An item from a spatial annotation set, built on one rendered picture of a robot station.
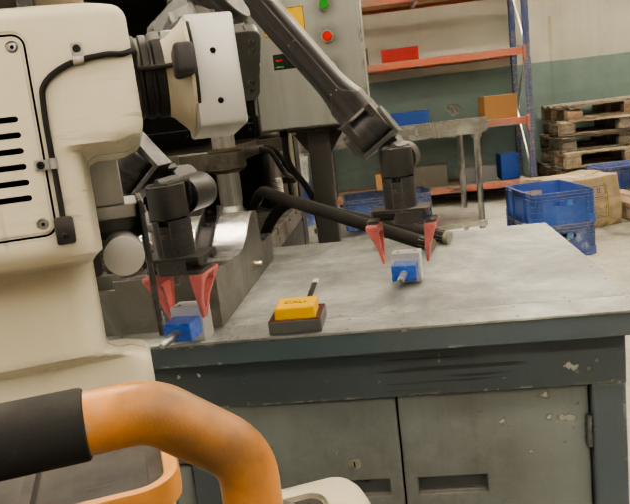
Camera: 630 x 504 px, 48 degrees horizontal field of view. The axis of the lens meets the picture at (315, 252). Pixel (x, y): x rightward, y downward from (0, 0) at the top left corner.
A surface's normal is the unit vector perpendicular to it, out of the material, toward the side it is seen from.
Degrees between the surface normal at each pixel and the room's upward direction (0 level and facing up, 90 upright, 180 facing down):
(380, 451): 90
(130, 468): 0
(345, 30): 90
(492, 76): 90
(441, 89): 90
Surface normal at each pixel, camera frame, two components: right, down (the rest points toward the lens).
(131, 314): -0.11, 0.21
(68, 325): 0.25, 0.03
